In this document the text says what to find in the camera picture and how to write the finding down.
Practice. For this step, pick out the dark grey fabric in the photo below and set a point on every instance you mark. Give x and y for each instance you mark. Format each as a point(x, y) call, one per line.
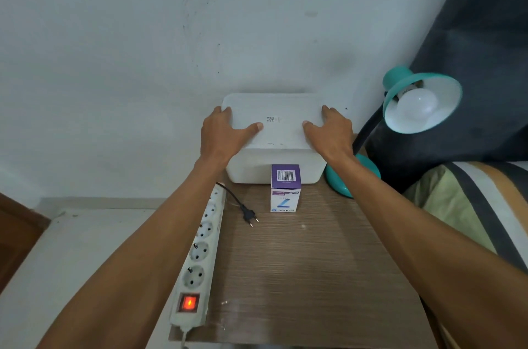
point(478, 51)

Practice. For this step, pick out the purple and white bulb carton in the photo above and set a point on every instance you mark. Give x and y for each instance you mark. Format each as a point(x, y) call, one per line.
point(285, 192)

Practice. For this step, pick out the teal desk lamp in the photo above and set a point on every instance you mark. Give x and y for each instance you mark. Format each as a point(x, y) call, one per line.
point(437, 113)

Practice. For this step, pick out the white plastic box lid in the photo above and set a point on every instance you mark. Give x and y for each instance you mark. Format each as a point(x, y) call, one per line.
point(280, 107)

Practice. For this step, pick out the white light bulb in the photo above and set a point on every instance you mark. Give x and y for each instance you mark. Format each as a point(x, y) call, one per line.
point(417, 105)

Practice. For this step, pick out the person's left hand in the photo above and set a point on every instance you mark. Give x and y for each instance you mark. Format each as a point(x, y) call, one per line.
point(216, 142)

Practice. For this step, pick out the person's left thumb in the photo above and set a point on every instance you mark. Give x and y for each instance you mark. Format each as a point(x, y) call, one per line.
point(249, 133)

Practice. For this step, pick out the person's right hand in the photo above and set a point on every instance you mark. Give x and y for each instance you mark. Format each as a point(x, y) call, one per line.
point(336, 140)

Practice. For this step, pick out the person's right thumb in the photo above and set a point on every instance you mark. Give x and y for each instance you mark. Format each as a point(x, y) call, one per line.
point(313, 132)

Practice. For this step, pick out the brown wooden door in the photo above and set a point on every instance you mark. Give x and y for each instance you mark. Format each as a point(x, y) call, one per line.
point(18, 237)

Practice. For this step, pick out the white power strip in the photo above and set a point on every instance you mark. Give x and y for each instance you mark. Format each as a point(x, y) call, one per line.
point(198, 253)

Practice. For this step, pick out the white plastic storage box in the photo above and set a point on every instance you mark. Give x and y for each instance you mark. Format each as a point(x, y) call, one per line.
point(251, 167)

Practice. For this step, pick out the striped bedding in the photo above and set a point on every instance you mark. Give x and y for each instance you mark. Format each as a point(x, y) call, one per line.
point(482, 204)

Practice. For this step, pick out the person's left forearm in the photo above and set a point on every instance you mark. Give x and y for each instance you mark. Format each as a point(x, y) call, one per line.
point(136, 262)

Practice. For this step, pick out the person's right forearm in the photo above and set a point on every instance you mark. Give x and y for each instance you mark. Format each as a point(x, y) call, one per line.
point(433, 249)

